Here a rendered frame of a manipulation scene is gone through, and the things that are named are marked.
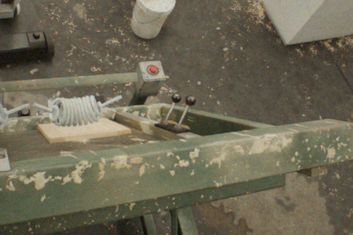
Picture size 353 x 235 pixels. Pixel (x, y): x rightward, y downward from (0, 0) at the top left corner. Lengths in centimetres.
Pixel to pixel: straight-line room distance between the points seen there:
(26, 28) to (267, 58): 207
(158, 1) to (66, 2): 78
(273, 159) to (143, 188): 32
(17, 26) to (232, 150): 250
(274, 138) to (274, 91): 277
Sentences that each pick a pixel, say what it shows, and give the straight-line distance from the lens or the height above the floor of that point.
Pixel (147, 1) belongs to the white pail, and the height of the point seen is 36.
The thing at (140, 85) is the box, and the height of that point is 87.
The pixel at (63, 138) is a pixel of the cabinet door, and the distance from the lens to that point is 164.
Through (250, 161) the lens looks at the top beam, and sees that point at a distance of 100.
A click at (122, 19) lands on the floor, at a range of 365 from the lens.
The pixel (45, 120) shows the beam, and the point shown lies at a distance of 204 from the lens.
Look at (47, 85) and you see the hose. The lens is 90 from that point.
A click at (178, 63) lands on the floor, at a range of 353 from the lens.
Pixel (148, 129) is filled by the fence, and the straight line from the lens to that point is 166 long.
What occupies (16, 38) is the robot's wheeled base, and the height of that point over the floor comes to 19.
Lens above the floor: 271
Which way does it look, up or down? 55 degrees down
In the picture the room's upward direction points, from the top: 32 degrees clockwise
